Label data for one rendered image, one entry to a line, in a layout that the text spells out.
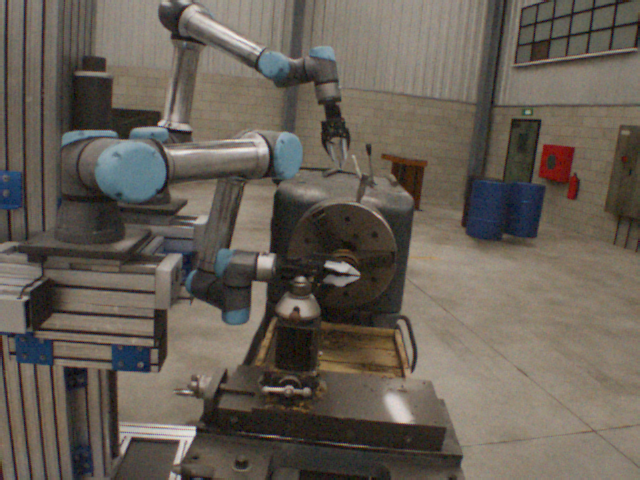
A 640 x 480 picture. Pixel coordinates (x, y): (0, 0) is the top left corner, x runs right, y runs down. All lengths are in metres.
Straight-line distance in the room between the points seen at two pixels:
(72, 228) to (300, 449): 0.64
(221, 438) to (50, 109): 0.85
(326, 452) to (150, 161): 0.62
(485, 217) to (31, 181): 7.11
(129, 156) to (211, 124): 10.47
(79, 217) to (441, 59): 12.07
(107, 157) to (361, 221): 0.73
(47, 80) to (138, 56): 10.31
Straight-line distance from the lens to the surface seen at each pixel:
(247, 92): 11.47
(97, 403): 1.57
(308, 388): 0.86
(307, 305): 0.84
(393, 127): 12.24
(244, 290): 1.26
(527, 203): 8.63
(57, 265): 1.16
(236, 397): 0.92
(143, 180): 0.98
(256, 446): 0.89
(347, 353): 1.29
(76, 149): 1.10
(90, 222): 1.11
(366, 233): 1.41
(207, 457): 0.87
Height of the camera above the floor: 1.44
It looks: 13 degrees down
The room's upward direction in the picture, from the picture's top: 5 degrees clockwise
